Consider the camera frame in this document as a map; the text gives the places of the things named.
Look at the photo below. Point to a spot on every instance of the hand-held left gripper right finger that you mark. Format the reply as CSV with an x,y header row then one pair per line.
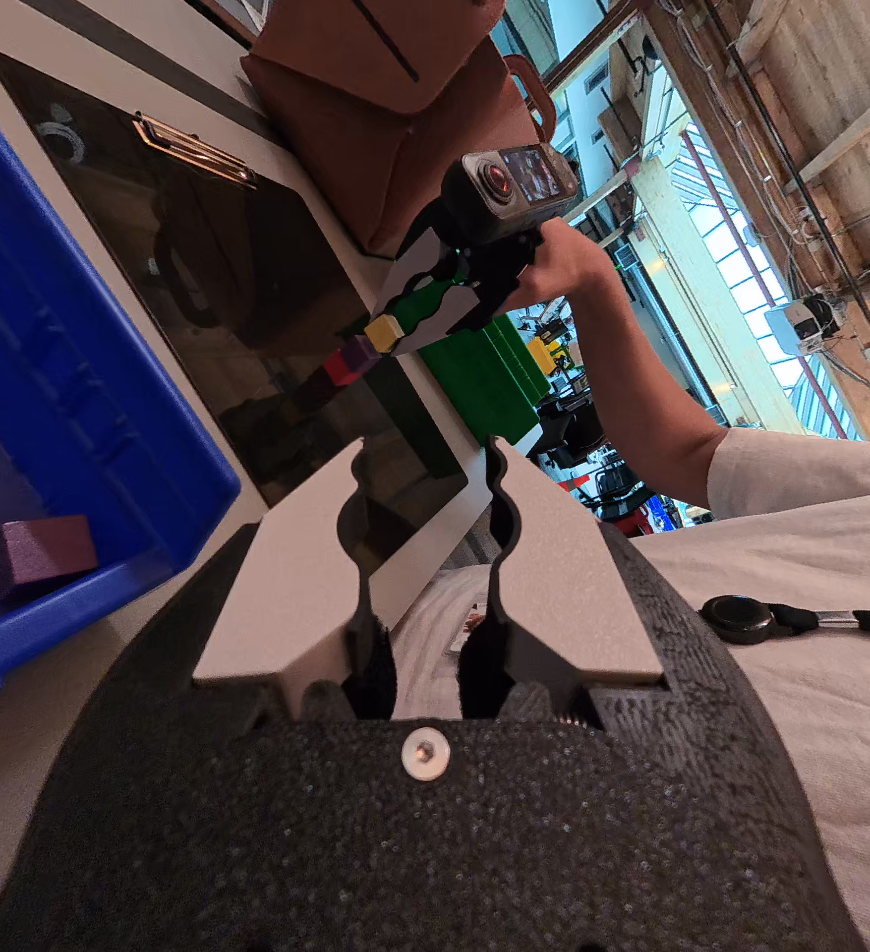
x,y
568,595

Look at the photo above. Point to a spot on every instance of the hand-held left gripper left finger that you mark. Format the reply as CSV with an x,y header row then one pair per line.
x,y
278,595

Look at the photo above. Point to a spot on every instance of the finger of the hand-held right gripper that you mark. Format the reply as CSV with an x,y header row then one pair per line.
x,y
449,312
412,260

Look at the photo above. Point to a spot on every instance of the yellow foam block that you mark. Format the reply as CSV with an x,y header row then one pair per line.
x,y
384,333

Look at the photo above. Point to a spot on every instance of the purple foam block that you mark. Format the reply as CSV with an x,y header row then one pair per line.
x,y
364,355
48,554

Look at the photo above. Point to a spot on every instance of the person's right forearm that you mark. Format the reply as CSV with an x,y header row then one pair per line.
x,y
650,401

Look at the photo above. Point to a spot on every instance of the person's right hand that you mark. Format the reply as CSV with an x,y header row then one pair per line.
x,y
565,264

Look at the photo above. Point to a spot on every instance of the green plastic box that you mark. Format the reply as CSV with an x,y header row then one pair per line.
x,y
487,387

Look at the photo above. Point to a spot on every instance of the yellow box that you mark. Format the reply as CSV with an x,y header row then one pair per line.
x,y
544,355

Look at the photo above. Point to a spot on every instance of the red foam block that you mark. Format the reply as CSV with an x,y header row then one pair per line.
x,y
342,370

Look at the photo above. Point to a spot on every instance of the brown leather bag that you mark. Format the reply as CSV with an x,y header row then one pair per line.
x,y
375,134

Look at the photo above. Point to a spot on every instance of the black badge reel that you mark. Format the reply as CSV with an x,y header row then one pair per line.
x,y
739,619

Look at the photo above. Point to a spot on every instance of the black glossy clipboard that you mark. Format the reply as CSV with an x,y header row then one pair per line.
x,y
241,297

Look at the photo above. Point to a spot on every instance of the blue plastic bin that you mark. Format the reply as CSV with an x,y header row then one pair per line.
x,y
70,387

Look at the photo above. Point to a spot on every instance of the white ceiling projector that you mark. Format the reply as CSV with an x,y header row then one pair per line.
x,y
803,323

